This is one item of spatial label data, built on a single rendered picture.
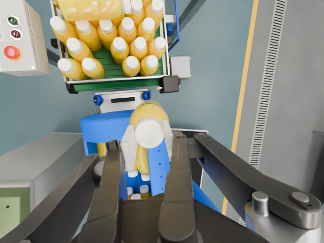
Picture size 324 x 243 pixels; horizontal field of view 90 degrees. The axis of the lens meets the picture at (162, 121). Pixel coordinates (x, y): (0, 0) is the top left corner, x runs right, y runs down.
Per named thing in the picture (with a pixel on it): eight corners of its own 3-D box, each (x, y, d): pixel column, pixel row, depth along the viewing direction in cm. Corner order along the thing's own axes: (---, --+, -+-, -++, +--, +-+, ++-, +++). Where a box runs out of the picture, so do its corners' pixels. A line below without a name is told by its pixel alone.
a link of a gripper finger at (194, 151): (175, 147, 14) (210, 141, 14) (169, 130, 19) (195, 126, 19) (178, 163, 14) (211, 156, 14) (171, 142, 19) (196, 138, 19)
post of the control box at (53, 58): (87, 82, 152) (24, 52, 56) (87, 77, 152) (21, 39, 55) (92, 81, 153) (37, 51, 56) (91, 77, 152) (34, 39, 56)
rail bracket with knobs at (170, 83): (155, 94, 78) (159, 93, 68) (153, 78, 76) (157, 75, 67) (174, 92, 80) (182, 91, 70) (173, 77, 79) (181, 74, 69)
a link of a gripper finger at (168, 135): (165, 134, 15) (172, 133, 15) (161, 118, 22) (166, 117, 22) (169, 163, 16) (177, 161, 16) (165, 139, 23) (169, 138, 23)
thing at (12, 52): (7, 60, 47) (4, 59, 46) (4, 47, 46) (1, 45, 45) (21, 59, 47) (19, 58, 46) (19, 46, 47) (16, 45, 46)
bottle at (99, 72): (85, 73, 70) (72, 63, 52) (97, 61, 70) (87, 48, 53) (98, 84, 72) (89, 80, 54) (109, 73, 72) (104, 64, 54)
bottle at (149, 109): (165, 124, 41) (177, 152, 23) (137, 128, 41) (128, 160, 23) (161, 97, 40) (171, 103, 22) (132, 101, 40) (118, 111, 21)
